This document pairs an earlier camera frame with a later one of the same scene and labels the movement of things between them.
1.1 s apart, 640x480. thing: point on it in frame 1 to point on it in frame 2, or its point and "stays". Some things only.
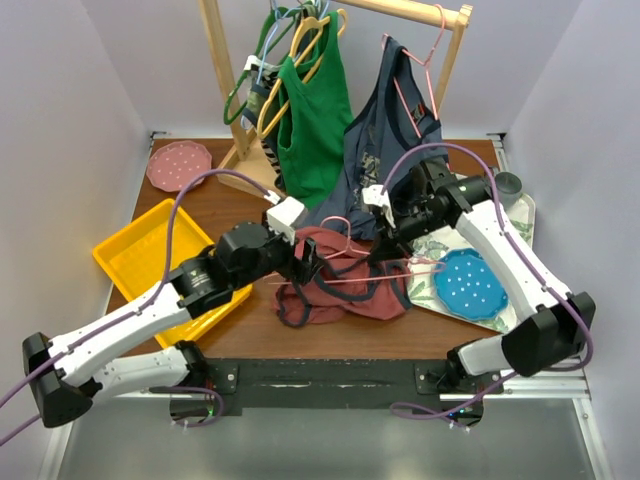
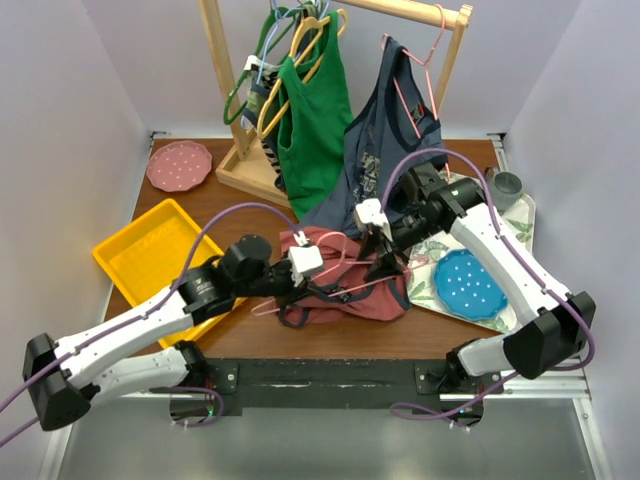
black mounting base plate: x=311 y=384 stays
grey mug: x=509 y=186 stays
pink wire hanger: x=439 y=263 to x=345 y=247
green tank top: x=314 y=113 stays
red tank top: x=351 y=282 stays
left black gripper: x=295 y=268 to x=292 y=291
